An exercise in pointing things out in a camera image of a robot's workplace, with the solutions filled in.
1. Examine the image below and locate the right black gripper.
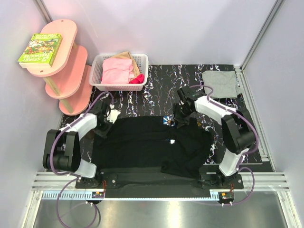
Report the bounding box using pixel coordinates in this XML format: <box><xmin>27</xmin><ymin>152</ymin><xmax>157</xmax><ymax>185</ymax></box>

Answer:
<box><xmin>169</xmin><ymin>103</ymin><xmax>193</xmax><ymax>129</ymax></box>

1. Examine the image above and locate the black daisy print t-shirt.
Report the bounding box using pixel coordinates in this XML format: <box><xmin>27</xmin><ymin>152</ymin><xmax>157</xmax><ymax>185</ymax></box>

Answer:
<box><xmin>91</xmin><ymin>115</ymin><xmax>214</xmax><ymax>180</ymax></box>

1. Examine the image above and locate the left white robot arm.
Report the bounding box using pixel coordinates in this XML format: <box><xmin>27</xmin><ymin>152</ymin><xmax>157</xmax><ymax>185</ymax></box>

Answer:
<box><xmin>42</xmin><ymin>101</ymin><xmax>121</xmax><ymax>188</ymax></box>

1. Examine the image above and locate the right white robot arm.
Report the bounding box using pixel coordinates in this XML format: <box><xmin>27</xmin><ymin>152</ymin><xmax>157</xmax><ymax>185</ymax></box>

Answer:
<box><xmin>173</xmin><ymin>86</ymin><xmax>259</xmax><ymax>189</ymax></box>

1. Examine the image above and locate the folded grey t-shirt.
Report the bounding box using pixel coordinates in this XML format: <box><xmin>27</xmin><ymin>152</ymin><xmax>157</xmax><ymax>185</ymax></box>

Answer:
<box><xmin>202</xmin><ymin>71</ymin><xmax>243</xmax><ymax>99</ymax></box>

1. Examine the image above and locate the magenta garment in basket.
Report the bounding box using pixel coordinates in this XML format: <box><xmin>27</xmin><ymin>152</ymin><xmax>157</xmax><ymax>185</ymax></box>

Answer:
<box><xmin>129</xmin><ymin>74</ymin><xmax>145</xmax><ymax>84</ymax></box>

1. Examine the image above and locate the pink t-shirt in basket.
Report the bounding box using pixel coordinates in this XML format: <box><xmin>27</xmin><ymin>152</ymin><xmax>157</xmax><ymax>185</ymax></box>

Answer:
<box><xmin>101</xmin><ymin>58</ymin><xmax>134</xmax><ymax>85</ymax></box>

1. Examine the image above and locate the pink tiered wooden shelf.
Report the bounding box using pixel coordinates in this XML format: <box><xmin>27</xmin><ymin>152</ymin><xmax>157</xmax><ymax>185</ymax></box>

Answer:
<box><xmin>28</xmin><ymin>19</ymin><xmax>92</xmax><ymax>116</ymax></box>

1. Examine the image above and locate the white plastic laundry basket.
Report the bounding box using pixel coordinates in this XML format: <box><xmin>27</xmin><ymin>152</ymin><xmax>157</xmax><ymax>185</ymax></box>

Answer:
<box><xmin>89</xmin><ymin>54</ymin><xmax>149</xmax><ymax>91</ymax></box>

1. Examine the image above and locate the beige garment in basket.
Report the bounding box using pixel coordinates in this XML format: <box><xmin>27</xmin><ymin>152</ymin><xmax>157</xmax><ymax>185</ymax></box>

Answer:
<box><xmin>112</xmin><ymin>51</ymin><xmax>140</xmax><ymax>78</ymax></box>

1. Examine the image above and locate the green storey treehouse book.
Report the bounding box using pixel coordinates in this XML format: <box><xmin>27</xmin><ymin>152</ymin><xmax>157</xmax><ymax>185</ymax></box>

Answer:
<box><xmin>18</xmin><ymin>33</ymin><xmax>63</xmax><ymax>68</ymax></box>

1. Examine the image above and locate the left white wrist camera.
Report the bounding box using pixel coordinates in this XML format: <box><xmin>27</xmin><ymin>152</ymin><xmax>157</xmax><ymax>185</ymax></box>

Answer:
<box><xmin>106</xmin><ymin>104</ymin><xmax>121</xmax><ymax>124</ymax></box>

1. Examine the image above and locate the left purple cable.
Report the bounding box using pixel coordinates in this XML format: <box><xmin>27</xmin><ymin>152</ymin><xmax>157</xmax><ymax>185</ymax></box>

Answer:
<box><xmin>48</xmin><ymin>91</ymin><xmax>114</xmax><ymax>227</ymax></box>

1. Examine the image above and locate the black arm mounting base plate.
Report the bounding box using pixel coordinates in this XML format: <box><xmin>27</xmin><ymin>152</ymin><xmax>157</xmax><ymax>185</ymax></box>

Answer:
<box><xmin>76</xmin><ymin>165</ymin><xmax>244</xmax><ymax>199</ymax></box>

